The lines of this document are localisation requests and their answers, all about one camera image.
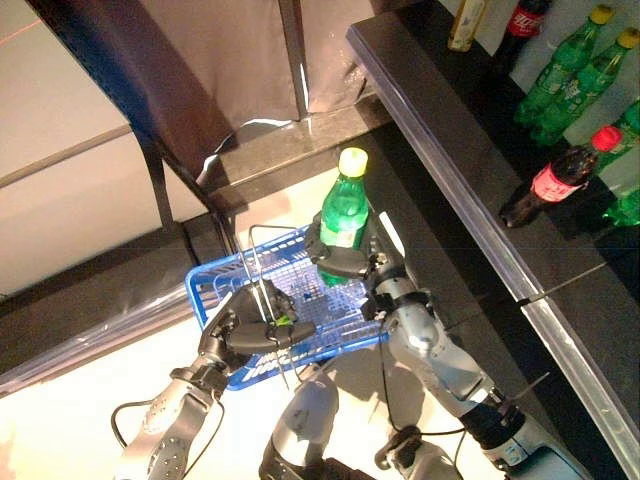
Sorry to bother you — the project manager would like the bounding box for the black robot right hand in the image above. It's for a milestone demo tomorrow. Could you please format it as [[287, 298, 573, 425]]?
[[305, 212, 406, 291]]

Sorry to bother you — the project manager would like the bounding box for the blue plastic shopping basket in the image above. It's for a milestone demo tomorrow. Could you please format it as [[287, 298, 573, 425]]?
[[184, 224, 391, 392]]

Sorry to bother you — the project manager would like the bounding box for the grey stone ledge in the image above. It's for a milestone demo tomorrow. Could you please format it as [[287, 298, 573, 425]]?
[[197, 97, 396, 211]]

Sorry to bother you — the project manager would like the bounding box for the silver robot left leg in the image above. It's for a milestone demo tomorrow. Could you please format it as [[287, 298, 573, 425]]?
[[258, 363, 341, 480]]

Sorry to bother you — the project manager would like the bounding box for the silver robot leg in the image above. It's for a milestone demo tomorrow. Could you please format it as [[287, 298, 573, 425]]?
[[374, 424, 469, 480], [258, 363, 341, 480]]

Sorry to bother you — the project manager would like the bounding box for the black robot waist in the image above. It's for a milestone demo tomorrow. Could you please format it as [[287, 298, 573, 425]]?
[[319, 457, 386, 480]]

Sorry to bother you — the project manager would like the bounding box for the dark metal pole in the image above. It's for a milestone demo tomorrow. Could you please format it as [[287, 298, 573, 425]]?
[[277, 0, 314, 124]]

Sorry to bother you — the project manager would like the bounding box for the silver robot right leg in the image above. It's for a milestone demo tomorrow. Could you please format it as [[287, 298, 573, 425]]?
[[374, 424, 469, 480]]

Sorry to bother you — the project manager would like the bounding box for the Coca-Cola bottle red cap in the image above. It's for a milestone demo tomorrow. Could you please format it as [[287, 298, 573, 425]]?
[[498, 124, 625, 230], [492, 0, 554, 74]]

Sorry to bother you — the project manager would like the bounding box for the grey fabric backdrop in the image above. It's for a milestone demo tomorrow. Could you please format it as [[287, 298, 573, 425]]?
[[139, 0, 374, 126]]

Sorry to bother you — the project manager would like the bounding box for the yellow tea bottle green label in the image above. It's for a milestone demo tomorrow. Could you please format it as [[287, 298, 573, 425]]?
[[446, 0, 490, 53]]

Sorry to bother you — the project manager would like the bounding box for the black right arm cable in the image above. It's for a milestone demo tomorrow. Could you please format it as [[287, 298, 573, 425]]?
[[374, 327, 469, 454]]

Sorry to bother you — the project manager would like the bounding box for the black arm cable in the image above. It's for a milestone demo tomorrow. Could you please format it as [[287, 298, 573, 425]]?
[[110, 394, 226, 480], [374, 327, 469, 454]]

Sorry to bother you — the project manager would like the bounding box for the white cable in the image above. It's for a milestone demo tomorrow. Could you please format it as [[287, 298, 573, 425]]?
[[196, 117, 297, 187]]

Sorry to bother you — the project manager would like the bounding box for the black shelf board clear rail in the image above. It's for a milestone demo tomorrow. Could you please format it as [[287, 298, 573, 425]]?
[[519, 259, 640, 480], [346, 0, 640, 306]]

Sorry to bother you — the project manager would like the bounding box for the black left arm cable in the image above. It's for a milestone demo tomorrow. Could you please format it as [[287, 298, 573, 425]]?
[[110, 394, 226, 480]]

